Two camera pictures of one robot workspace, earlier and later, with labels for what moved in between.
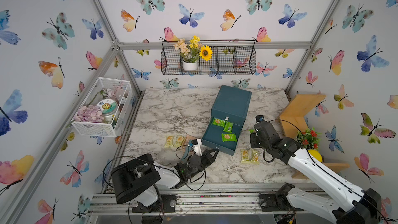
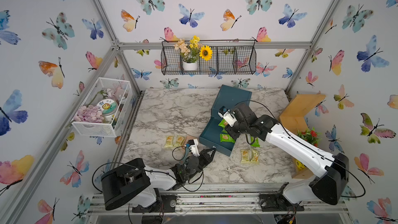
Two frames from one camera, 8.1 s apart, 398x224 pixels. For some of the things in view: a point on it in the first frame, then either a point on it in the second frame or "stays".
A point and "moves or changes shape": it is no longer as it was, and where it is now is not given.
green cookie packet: x=229 y=137 stays
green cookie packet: x=218 y=122 moves or changes shape
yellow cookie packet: x=179 y=140 stays
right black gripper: x=253 y=138 → x=229 y=130
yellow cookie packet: x=245 y=156 stays
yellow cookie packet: x=169 y=141 stays
